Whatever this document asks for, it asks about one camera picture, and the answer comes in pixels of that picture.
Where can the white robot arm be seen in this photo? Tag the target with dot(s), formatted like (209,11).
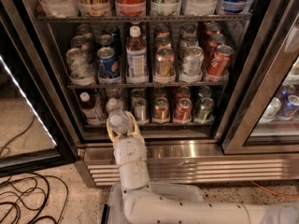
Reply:
(143,206)

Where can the clear plastic water bottle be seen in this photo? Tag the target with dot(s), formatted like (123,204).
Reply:
(119,122)

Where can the stainless fridge bottom grille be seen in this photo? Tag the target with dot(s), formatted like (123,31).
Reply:
(187,162)

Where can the silver white can middle shelf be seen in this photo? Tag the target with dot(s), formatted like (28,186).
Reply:
(190,64)

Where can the silver blue can bottom shelf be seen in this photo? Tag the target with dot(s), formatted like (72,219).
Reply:
(141,111)

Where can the open glass fridge door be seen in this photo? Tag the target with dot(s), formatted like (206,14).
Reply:
(35,130)

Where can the clear plastic storage bin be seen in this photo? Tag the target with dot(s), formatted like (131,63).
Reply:
(113,210)

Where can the clear bottle top shelf left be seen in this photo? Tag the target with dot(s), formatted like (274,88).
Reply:
(60,8)

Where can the blue pepsi can middle shelf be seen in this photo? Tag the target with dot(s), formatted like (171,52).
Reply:
(108,64)

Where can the green can bottom shelf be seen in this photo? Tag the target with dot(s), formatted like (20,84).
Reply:
(204,109)

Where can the white green can middle shelf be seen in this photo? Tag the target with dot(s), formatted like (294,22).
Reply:
(80,71)

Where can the red can bottom shelf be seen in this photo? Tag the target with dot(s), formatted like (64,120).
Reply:
(183,110)

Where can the closed right fridge door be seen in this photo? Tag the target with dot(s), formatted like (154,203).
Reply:
(257,117)

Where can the gold brown can top shelf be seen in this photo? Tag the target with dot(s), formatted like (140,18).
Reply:
(93,8)

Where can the gold can bottom shelf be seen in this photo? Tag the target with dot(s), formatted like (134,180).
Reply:
(161,111)

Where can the red can middle shelf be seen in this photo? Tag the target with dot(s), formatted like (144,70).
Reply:
(220,60)

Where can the green can top shelf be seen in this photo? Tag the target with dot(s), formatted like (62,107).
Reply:
(165,7)

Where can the brown tea bottle bottom shelf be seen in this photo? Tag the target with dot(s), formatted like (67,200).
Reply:
(91,109)

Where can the tall tea bottle middle shelf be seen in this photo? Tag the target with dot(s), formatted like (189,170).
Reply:
(137,63)

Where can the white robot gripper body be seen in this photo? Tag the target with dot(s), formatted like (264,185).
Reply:
(130,150)

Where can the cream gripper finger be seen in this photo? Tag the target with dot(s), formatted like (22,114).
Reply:
(135,132)
(113,137)

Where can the gold can middle shelf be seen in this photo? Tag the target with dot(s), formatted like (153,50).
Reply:
(164,65)

